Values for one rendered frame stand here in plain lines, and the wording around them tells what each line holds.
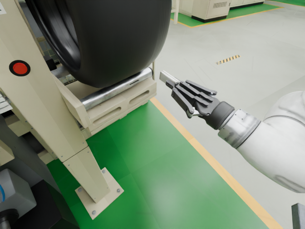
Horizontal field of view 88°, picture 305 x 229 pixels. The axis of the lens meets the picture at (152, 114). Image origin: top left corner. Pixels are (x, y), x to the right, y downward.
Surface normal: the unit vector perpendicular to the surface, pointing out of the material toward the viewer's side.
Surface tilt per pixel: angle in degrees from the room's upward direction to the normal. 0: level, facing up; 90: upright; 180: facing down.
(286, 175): 74
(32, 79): 90
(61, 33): 56
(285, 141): 8
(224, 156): 0
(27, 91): 90
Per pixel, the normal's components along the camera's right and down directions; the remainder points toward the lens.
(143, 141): 0.00, -0.70
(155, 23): 0.69, 0.56
